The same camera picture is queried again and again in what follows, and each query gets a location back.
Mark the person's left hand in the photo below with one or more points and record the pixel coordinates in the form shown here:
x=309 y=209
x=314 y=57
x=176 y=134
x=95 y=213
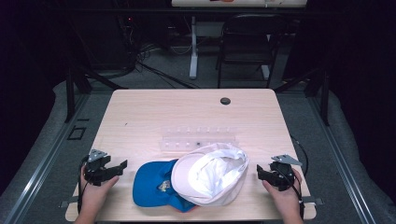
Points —
x=96 y=196

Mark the black folding chair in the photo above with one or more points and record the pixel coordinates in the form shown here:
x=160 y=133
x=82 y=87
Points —
x=246 y=46

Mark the black table grommet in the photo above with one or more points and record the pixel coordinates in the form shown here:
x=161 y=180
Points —
x=225 y=100

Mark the black metal stand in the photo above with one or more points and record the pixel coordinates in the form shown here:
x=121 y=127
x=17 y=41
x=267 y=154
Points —
x=320 y=93
x=74 y=90

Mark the clear plastic rack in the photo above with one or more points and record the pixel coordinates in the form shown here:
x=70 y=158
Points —
x=196 y=138

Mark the white table leg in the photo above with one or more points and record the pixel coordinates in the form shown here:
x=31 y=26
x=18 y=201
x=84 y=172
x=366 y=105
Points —
x=193 y=49

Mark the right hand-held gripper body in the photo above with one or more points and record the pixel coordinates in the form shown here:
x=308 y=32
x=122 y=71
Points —
x=282 y=174

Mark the person's right hand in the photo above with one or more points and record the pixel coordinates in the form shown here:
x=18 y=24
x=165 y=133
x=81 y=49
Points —
x=285 y=199

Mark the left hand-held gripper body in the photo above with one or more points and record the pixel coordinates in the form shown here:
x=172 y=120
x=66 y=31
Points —
x=97 y=169

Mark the white baseball cap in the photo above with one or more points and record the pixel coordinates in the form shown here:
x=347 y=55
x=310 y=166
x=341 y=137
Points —
x=208 y=174

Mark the grey metal bar under table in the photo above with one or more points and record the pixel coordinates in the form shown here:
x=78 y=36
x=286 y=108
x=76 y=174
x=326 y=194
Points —
x=67 y=202

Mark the blue baseball cap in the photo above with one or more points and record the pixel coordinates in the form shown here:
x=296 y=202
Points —
x=152 y=185

